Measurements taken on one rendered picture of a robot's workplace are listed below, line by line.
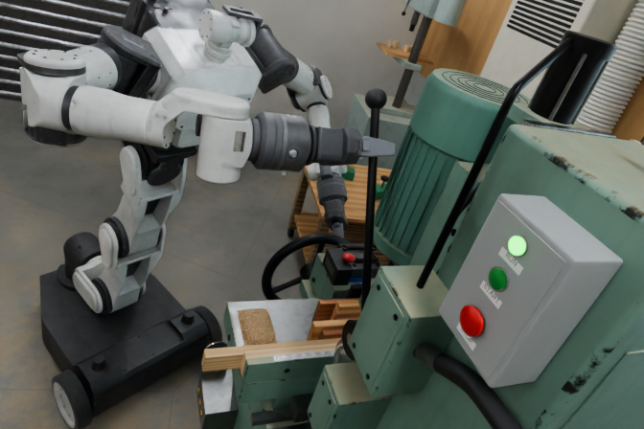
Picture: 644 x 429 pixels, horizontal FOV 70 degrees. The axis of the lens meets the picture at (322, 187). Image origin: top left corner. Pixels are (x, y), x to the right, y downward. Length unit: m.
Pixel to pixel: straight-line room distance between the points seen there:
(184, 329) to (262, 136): 1.34
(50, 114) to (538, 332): 0.65
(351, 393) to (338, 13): 3.27
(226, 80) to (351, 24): 2.74
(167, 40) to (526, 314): 0.90
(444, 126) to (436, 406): 0.38
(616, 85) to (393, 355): 1.71
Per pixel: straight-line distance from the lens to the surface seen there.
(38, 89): 0.75
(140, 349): 1.89
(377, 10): 3.82
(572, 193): 0.49
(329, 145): 0.70
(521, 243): 0.44
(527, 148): 0.53
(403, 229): 0.77
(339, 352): 0.86
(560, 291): 0.43
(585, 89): 0.64
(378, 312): 0.61
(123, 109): 0.70
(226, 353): 0.92
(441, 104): 0.70
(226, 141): 0.66
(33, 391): 2.06
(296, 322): 1.06
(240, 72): 1.14
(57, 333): 1.99
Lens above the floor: 1.65
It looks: 29 degrees down
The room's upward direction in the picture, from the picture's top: 17 degrees clockwise
